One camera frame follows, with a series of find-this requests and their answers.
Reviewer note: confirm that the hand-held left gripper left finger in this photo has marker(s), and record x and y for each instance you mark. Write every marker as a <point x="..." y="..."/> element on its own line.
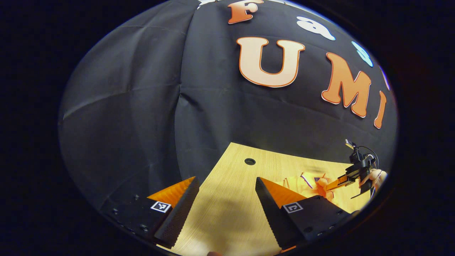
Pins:
<point x="181" y="213"/>

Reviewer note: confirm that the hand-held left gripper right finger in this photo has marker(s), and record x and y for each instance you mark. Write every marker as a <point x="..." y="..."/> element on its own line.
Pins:
<point x="272" y="217"/>

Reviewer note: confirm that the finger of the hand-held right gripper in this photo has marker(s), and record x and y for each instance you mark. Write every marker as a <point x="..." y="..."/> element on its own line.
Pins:
<point x="339" y="182"/>

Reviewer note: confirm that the orange T-shirt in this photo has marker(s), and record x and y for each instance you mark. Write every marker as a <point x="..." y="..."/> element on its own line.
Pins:
<point x="305" y="185"/>

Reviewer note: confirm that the black backdrop cloth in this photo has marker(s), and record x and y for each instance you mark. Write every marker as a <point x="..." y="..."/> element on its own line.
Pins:
<point x="142" y="106"/>

